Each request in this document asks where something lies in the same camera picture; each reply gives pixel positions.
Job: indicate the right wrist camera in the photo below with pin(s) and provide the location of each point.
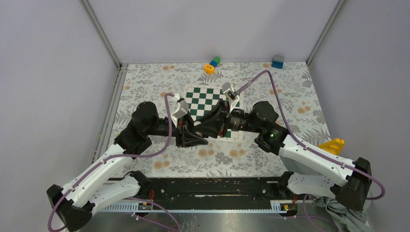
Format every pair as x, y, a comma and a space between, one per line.
231, 95

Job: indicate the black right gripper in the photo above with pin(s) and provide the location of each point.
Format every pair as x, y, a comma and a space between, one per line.
216, 125

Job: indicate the aluminium frame rail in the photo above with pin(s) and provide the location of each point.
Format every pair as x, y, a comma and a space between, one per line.
106, 126

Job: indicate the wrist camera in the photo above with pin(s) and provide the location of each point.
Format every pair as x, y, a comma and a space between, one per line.
178, 108
231, 95

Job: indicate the grey cloth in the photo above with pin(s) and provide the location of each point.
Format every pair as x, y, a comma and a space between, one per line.
306, 181

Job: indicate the orange round toy brick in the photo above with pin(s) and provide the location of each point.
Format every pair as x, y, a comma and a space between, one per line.
209, 69

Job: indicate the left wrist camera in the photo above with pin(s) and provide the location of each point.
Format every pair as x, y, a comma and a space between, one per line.
178, 108

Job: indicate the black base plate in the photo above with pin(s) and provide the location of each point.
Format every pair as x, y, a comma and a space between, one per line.
217, 193

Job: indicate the blue green toy block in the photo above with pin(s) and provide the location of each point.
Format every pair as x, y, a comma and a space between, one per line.
215, 61

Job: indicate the blue grey toy brick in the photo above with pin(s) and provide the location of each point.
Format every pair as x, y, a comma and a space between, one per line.
278, 61

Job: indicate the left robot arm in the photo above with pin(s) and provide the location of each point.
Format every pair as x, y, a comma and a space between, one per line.
146, 136

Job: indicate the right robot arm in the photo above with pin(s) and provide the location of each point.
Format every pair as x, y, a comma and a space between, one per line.
348, 181

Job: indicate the yellow toy piece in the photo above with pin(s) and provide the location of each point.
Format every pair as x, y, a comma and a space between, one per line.
334, 146

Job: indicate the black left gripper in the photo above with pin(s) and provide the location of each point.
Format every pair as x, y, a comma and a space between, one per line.
184, 123

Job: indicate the green white chessboard mat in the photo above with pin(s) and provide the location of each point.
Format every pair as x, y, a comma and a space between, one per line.
201, 99

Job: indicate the floral tablecloth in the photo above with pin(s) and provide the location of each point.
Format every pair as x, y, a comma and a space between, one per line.
293, 91

